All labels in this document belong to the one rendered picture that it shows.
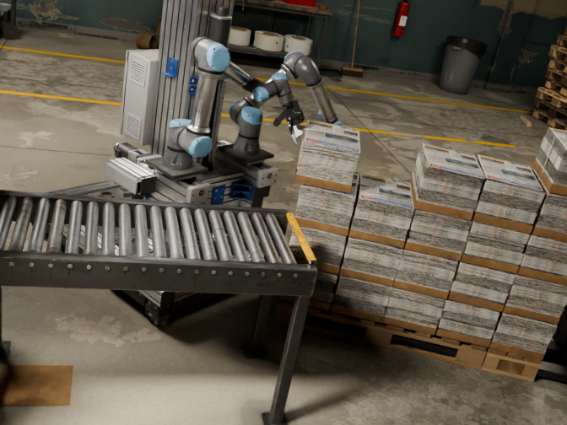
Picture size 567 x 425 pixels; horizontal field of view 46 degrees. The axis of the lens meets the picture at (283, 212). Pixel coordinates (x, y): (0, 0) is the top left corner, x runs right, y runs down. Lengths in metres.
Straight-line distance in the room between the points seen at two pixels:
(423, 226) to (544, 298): 0.73
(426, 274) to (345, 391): 0.73
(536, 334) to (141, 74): 2.47
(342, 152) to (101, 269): 1.35
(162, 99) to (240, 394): 1.55
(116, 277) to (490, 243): 1.87
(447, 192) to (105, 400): 1.86
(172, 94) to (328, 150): 0.86
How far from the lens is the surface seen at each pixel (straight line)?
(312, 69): 3.69
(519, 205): 3.44
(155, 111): 3.65
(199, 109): 3.13
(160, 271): 2.53
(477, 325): 3.72
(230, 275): 2.58
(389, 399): 3.43
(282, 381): 2.95
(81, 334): 3.49
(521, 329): 3.77
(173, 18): 3.49
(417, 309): 3.65
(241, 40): 9.26
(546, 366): 4.00
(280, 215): 3.07
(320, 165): 3.32
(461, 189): 3.37
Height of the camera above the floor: 2.07
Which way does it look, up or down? 24 degrees down
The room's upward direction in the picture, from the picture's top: 11 degrees clockwise
